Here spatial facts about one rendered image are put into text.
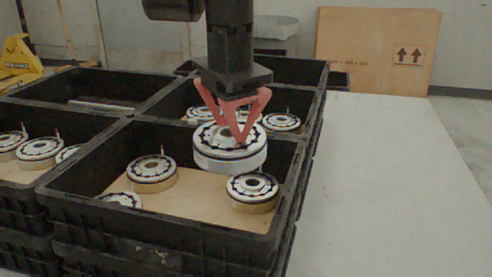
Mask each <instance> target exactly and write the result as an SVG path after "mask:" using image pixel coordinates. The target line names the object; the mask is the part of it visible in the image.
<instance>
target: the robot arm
mask: <svg viewBox="0 0 492 277"><path fill-rule="evenodd" d="M141 4H142V7H143V10H144V12H145V14H146V16H148V18H149V19H150V20H152V21H156V20H166V21H182V22H198V21H199V20H200V18H201V15H202V14H203V12H205V15H206V30H207V45H208V55H207V56H205V57H201V58H197V59H192V67H193V69H196V68H199V70H200V77H199V78H195V79H194V85H195V87H196V88H197V89H198V90H199V93H200V94H201V96H202V97H203V98H204V101H205V103H206V104H207V105H208V108H209V110H210V111H211V113H212V116H213V118H214V119H215V121H216V122H217V125H218V126H219V125H224V124H228V125H229V126H230V129H231V132H232V134H233V135H234V139H235V142H236V143H241V142H242V141H245V140H246V139H247V138H248V137H249V133H250V131H251V130H252V128H253V126H254V123H255V121H256V120H257V118H258V116H259V114H260V113H261V112H262V111H263V108H264V107H265V106H266V104H267V102H268V100H269V99H270V98H271V97H272V90H271V89H267V88H266V87H263V88H254V87H257V86H260V85H262V86H263V85H269V84H272V82H273V71H271V70H269V69H267V68H266V67H264V66H261V65H259V64H258V63H254V0H141ZM242 85H246V86H245V87H243V86H242ZM210 92H212V93H214V94H215V95H216V96H217V101H218V103H219V105H220V107H221V109H222V112H223V114H224V115H223V116H222V115H221V113H220V112H219V111H218V109H217V106H216V104H215V103H214V101H213V99H212V96H211V94H210ZM249 103H253V105H252V107H251V109H250V111H249V115H248V117H247V120H246V121H245V126H244V128H243V130H242V131H241V132H240V128H239V125H238V123H237V120H236V116H235V111H236V107H240V106H243V105H246V104H249Z"/></svg>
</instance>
